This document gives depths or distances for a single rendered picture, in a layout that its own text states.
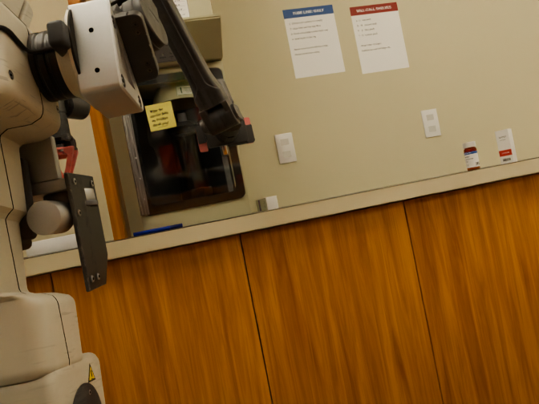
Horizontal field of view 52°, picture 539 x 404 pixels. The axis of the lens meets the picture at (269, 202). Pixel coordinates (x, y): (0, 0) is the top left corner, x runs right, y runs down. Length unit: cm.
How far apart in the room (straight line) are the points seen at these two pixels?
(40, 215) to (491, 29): 220
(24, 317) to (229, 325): 77
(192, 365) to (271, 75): 121
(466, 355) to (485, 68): 136
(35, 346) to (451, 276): 115
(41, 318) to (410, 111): 189
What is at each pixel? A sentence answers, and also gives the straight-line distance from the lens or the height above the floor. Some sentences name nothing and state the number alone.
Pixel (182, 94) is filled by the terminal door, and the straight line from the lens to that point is 166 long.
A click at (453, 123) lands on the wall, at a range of 243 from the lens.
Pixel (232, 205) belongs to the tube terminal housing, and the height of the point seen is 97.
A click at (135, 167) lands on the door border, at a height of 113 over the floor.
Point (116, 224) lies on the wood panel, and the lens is 153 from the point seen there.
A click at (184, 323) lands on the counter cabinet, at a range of 137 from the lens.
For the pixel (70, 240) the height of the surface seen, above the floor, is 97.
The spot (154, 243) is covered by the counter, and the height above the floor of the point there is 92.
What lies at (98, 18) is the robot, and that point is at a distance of 70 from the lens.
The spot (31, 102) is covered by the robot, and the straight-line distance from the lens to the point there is 70.
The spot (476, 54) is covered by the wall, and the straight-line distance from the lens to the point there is 256.
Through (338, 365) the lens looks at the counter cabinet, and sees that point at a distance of 147.
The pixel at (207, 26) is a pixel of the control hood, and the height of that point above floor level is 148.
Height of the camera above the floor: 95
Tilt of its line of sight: level
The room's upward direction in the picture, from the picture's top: 11 degrees counter-clockwise
